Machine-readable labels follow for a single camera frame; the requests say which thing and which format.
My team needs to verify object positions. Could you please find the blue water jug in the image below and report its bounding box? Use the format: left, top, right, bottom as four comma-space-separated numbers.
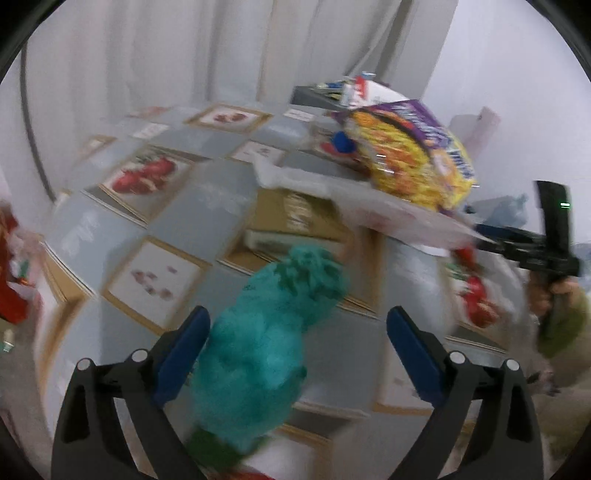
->
487, 194, 529, 228

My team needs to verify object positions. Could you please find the yellow purple snack bag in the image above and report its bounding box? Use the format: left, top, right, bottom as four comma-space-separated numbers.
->
335, 99, 478, 215

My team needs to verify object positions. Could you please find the red white carton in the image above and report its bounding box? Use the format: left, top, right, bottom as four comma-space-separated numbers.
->
344, 76, 404, 109

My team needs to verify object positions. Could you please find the pink white board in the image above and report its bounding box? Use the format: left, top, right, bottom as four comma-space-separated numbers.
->
450, 106, 502, 151

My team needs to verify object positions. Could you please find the white curtain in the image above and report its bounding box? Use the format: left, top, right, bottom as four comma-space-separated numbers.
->
25, 0, 446, 139

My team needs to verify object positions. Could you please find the brown cardboard box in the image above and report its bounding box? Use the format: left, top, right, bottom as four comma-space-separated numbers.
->
245, 188, 370, 259

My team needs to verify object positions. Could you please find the red bag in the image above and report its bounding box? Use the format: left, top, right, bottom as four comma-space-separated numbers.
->
0, 203, 44, 324

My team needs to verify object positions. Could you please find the fruit print tablecloth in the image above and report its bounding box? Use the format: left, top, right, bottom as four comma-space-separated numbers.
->
37, 105, 532, 480

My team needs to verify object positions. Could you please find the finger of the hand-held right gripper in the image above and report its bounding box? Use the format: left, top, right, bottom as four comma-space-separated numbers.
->
475, 224, 509, 252

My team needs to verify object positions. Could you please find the person's right hand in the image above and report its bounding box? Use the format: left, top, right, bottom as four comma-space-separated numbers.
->
530, 276, 589, 319

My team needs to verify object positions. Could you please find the black curved cable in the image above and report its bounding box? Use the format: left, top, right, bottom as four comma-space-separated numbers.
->
21, 46, 57, 204

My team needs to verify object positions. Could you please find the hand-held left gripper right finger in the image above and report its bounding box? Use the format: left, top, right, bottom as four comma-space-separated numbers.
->
387, 305, 546, 480

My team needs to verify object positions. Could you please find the blue bottle cap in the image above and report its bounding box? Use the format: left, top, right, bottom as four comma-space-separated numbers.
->
332, 131, 358, 155

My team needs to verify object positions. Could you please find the teal fluffy plush toy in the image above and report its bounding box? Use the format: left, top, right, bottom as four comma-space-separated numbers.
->
189, 244, 349, 450

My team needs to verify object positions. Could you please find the white plastic wrapper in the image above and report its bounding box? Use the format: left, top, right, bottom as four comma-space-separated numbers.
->
252, 154, 483, 247

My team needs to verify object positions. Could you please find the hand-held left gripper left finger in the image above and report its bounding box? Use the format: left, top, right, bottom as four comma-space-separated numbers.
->
51, 305, 211, 480

